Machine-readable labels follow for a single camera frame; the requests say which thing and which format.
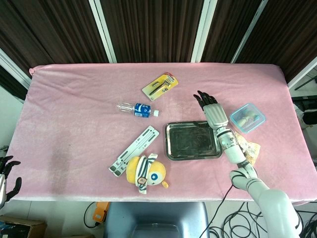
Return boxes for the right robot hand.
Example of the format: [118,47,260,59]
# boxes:
[193,90,229,129]

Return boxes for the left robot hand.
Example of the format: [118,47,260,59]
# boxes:
[0,155,22,210]

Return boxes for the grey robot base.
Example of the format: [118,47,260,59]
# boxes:
[103,201,211,238]

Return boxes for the metal tray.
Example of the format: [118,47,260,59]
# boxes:
[164,120,223,161]

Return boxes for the bagged bread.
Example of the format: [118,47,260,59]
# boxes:
[234,131,262,165]

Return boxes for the blue lidded plastic container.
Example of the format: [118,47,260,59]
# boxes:
[229,103,266,135]

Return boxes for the cardboard box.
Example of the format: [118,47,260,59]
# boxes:
[0,215,48,238]

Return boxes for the yellow packaged tool set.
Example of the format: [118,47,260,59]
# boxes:
[141,72,179,102]

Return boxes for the plastic water bottle blue label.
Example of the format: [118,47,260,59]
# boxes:
[116,102,160,118]

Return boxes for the silver folding laptop stand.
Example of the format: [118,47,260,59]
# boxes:
[108,125,160,177]

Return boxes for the yellow plush toy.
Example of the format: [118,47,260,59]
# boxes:
[125,153,170,195]

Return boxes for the pink tablecloth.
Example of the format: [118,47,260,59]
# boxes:
[5,63,317,202]

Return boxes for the orange device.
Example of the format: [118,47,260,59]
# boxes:
[93,202,110,223]

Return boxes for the black cables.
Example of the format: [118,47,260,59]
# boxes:
[199,184,317,238]

